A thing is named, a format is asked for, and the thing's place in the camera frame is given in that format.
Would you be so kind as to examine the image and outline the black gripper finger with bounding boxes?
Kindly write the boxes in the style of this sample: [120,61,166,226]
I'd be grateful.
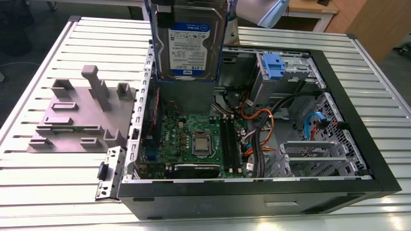
[156,9,176,29]

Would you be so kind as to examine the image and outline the hard disk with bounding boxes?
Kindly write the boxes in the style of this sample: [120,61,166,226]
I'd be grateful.
[149,0,232,83]

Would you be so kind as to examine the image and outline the power wire with black plug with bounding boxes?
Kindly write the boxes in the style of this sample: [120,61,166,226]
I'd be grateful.
[316,120,349,131]

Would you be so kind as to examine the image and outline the grey power supply unit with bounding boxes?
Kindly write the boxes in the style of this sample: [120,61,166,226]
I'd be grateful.
[153,79,216,116]

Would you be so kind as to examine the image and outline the blue drive latch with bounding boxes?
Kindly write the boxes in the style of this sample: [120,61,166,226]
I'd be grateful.
[261,53,285,80]

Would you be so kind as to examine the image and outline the black case fan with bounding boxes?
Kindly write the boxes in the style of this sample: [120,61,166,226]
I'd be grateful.
[142,80,161,142]

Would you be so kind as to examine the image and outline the silver drive cage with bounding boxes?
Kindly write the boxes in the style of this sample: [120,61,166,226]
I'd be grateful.
[248,51,325,108]

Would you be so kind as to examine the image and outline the green motherboard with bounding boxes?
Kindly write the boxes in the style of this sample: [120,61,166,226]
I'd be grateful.
[136,114,255,180]

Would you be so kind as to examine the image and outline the grey parts rack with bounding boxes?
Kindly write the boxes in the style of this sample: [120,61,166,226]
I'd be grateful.
[26,64,137,154]

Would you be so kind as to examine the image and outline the wooden desk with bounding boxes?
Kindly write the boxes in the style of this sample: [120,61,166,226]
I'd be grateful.
[287,0,341,32]

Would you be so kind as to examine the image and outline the silver CPU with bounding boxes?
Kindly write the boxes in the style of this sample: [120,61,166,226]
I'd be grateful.
[193,137,210,151]

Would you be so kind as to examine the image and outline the black RAM slot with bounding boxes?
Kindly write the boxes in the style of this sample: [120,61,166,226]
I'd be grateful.
[220,115,232,173]

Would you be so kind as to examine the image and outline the CPU socket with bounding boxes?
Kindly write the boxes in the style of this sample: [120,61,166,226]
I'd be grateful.
[188,130,216,159]

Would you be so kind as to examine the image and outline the black graphics card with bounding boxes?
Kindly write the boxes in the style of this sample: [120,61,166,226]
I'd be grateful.
[165,163,222,179]

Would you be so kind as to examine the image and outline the wooden cabinet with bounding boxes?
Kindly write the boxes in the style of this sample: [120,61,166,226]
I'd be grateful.
[325,0,411,64]

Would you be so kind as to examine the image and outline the black open PC case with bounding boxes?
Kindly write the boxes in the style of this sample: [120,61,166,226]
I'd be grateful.
[117,39,403,220]

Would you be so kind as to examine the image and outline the silver expansion slot bracket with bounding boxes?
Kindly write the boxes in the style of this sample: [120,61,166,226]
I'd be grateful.
[94,145,125,202]

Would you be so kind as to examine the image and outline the power supply wire bundle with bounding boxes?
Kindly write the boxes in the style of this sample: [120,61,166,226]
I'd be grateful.
[209,86,324,179]

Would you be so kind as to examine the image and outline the blue data wire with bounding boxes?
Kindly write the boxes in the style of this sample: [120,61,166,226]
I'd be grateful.
[303,112,333,141]

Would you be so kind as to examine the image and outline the black bracket latch knob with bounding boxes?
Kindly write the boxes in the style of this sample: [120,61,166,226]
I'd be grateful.
[97,162,109,180]

